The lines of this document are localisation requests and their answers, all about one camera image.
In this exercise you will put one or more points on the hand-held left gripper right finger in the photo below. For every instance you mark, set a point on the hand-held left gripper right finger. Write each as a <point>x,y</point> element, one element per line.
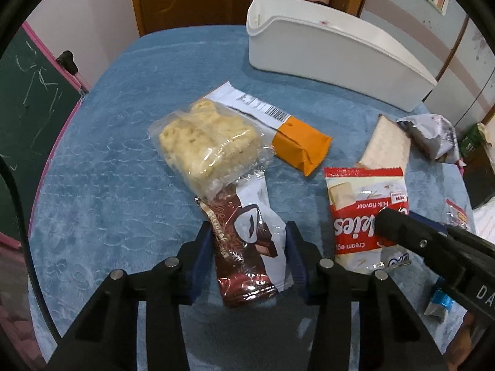
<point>298,266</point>

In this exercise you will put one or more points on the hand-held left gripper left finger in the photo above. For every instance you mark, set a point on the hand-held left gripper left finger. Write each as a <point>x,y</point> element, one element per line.
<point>201,262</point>

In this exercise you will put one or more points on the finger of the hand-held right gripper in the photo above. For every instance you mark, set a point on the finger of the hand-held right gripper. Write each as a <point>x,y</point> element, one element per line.
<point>410,235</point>
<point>437,226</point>

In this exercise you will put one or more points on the clear packet with red label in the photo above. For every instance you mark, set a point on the clear packet with red label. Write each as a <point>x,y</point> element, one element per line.
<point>458,214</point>

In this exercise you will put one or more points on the brown chocolate packet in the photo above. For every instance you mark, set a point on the brown chocolate packet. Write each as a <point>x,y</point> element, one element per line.
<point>239,262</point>

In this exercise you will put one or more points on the blue foil packet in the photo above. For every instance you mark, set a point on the blue foil packet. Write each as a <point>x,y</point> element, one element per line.
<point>441,301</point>

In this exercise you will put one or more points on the red white cookie packet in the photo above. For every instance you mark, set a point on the red white cookie packet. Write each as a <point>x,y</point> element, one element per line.
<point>355,220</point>

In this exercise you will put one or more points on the silver red wrapper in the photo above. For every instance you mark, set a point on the silver red wrapper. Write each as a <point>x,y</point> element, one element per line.
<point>433,135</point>

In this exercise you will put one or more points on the beige wafer packet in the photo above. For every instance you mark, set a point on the beige wafer packet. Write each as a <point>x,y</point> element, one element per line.
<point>386,147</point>

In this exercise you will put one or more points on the clear puffed snack packet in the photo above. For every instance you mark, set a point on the clear puffed snack packet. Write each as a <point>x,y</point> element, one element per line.
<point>201,143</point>

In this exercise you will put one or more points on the orange biscuit packet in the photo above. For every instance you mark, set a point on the orange biscuit packet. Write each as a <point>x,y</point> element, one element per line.
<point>301,147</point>

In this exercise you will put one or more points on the white plastic bin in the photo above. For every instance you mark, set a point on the white plastic bin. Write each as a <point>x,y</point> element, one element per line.
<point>328,58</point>

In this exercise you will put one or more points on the checked bedding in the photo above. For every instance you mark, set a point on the checked bedding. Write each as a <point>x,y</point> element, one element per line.
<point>485,220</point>

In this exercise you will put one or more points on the dark wooden cabinet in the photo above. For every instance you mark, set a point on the dark wooden cabinet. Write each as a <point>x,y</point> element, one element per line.
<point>483,185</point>

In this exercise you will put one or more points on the green bag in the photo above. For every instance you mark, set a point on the green bag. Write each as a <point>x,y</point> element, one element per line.
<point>475,143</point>

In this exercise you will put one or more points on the blue blanket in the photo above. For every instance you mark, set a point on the blue blanket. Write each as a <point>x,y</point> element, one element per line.
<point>116,162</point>

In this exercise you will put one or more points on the floral sliding wardrobe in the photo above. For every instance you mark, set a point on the floral sliding wardrobe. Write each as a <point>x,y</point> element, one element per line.
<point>444,46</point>

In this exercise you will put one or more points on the pink patterned bedding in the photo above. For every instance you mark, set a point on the pink patterned bedding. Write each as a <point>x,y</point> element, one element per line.
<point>15,328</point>

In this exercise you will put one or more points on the pink framed chalkboard easel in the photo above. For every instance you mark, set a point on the pink framed chalkboard easel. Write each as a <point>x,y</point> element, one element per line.
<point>31,104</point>

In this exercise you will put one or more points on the brown wooden door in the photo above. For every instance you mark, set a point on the brown wooden door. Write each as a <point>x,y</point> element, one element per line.
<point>185,0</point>

